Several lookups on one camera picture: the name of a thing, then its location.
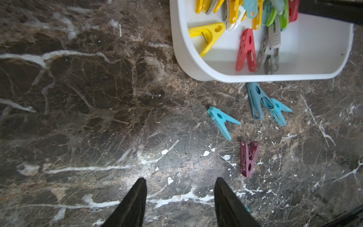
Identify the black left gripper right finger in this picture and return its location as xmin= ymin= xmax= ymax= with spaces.
xmin=214 ymin=177 xmax=260 ymax=227

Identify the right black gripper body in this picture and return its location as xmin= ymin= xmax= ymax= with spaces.
xmin=298 ymin=0 xmax=363 ymax=25

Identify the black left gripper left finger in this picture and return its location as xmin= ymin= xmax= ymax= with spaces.
xmin=101 ymin=177 xmax=147 ymax=227

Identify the red clothespin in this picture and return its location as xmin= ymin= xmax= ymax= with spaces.
xmin=235 ymin=28 xmax=257 ymax=72
xmin=289 ymin=0 xmax=300 ymax=23

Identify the green clothespin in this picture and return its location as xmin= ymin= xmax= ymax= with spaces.
xmin=266 ymin=0 xmax=289 ymax=30

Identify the grey clothespin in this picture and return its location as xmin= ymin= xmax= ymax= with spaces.
xmin=206 ymin=0 xmax=218 ymax=15
xmin=256 ymin=19 xmax=281 ymax=75

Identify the white clothespin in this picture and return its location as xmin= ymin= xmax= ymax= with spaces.
xmin=220 ymin=1 xmax=246 ymax=31

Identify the yellow clothespin pair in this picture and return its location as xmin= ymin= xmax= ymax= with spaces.
xmin=189 ymin=22 xmax=226 ymax=58

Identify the pale teal clothespin bottom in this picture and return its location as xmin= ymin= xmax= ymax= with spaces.
xmin=262 ymin=0 xmax=285 ymax=26

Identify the light blue clothespin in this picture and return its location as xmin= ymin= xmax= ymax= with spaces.
xmin=243 ymin=0 xmax=258 ymax=19

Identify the white plastic storage box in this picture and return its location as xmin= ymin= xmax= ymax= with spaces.
xmin=170 ymin=1 xmax=354 ymax=83

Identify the purple clothespin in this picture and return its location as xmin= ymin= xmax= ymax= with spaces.
xmin=240 ymin=141 xmax=260 ymax=178

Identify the teal clothespin upper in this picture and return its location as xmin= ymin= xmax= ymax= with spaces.
xmin=208 ymin=107 xmax=241 ymax=141

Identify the teal clothespin top right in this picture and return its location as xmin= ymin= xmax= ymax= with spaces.
xmin=270 ymin=98 xmax=293 ymax=126

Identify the dark teal clothespin top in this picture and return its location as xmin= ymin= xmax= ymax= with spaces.
xmin=247 ymin=82 xmax=274 ymax=121

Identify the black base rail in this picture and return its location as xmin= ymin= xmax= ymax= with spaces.
xmin=323 ymin=205 xmax=363 ymax=227

